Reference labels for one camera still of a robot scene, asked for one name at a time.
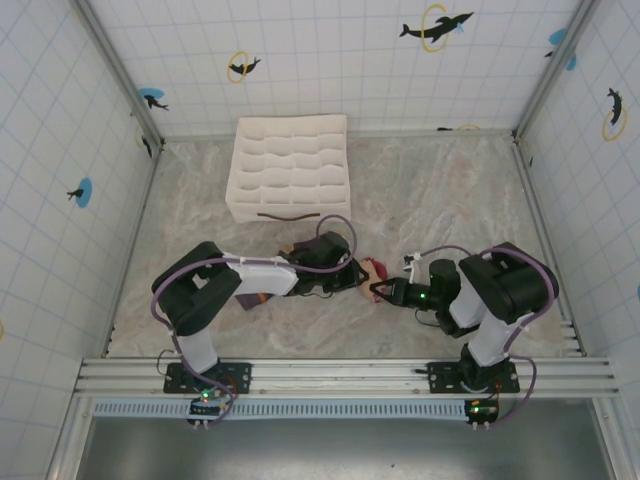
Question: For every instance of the tan sock with red toe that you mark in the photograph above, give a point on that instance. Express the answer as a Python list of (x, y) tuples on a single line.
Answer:
[(375, 267)]

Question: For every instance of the purple sock with tan toe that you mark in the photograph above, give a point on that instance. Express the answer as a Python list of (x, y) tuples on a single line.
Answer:
[(252, 301)]

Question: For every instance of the white fabric organizer box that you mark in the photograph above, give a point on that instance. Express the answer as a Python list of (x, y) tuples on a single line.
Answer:
[(290, 165)]

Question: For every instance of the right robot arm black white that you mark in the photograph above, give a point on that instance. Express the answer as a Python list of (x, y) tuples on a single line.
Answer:
[(505, 285)]

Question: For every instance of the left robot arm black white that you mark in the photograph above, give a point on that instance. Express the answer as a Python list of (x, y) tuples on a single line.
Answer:
[(200, 300)]

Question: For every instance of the shark sticker blue circle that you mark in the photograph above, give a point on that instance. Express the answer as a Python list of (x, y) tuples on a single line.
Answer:
[(152, 100)]

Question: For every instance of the fish sticker blue oval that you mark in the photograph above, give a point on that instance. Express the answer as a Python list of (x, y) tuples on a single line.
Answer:
[(82, 192)]

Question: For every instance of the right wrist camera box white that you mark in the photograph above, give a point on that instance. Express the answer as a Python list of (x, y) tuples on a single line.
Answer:
[(412, 265)]

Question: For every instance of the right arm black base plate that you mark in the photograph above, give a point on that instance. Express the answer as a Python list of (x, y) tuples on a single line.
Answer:
[(440, 375)]

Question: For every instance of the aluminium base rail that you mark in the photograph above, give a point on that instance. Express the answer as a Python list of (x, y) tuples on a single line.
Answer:
[(325, 370)]

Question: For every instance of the aluminium table edge rail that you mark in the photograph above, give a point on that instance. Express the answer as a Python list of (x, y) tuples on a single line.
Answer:
[(135, 250), (425, 134), (542, 235)]

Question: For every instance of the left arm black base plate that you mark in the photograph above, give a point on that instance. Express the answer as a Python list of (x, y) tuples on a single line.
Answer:
[(240, 372)]

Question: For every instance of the aluminium corner post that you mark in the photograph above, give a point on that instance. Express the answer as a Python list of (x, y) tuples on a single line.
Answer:
[(120, 70), (555, 70)]

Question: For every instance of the blue patch wall sticker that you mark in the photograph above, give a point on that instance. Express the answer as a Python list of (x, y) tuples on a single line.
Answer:
[(559, 37)]

